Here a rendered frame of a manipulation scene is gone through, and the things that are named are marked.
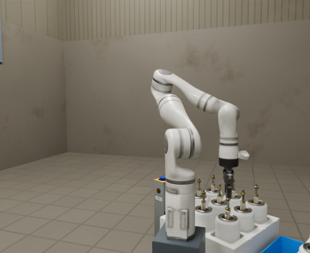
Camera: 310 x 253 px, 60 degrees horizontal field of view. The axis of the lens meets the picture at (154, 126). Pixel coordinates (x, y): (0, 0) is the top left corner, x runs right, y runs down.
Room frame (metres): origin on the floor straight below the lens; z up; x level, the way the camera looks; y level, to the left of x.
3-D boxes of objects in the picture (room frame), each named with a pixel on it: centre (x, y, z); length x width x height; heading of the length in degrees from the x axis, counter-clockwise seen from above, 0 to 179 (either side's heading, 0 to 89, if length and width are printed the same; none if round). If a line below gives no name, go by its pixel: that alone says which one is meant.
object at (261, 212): (1.20, -0.46, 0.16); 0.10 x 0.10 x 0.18
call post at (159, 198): (1.37, -0.04, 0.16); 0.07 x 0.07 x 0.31; 43
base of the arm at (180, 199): (0.82, -0.08, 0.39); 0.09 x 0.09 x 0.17; 72
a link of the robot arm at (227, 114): (1.04, -0.28, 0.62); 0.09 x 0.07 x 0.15; 152
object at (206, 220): (1.13, -0.21, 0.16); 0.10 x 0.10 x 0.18
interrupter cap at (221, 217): (1.04, -0.29, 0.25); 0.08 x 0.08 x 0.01
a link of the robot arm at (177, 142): (0.82, -0.08, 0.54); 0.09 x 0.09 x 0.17; 9
